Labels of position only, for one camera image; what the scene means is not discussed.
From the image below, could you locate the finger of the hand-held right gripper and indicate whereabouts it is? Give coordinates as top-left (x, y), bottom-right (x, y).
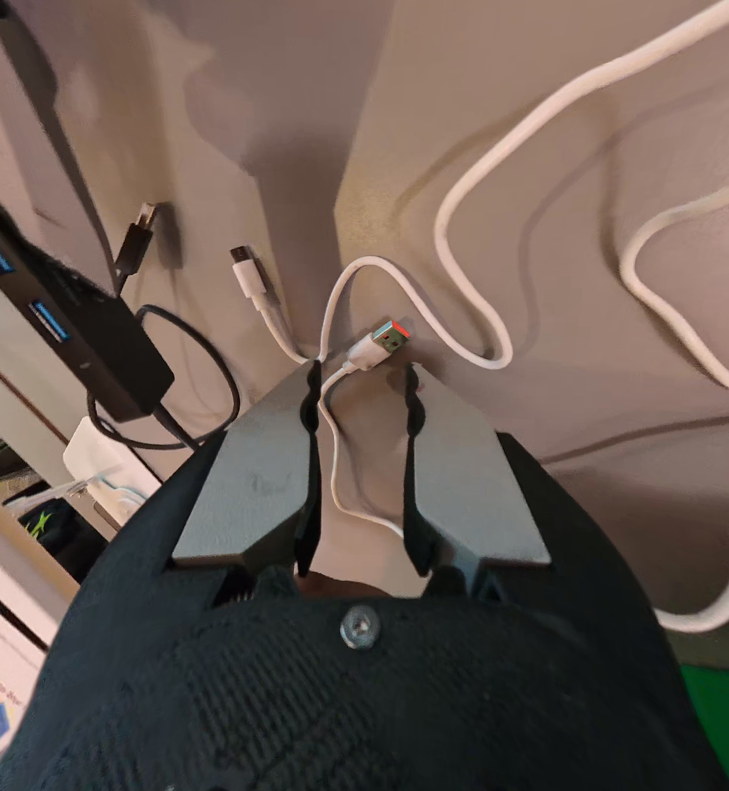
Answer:
top-left (0, 0), bottom-right (122, 289)
top-left (0, 261), bottom-right (91, 438)

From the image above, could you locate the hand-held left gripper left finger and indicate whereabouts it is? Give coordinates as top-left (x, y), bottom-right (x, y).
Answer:
top-left (172, 362), bottom-right (323, 577)

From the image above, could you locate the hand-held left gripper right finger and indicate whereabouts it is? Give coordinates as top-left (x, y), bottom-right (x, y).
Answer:
top-left (403, 363), bottom-right (552, 578)

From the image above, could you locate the white cable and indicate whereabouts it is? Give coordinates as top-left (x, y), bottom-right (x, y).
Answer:
top-left (229, 0), bottom-right (729, 634)

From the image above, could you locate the chair draped with black jacket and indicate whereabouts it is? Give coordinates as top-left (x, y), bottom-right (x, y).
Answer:
top-left (3, 494), bottom-right (109, 585)

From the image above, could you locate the printed instruction sheet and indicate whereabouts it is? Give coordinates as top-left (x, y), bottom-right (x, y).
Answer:
top-left (0, 587), bottom-right (47, 770)

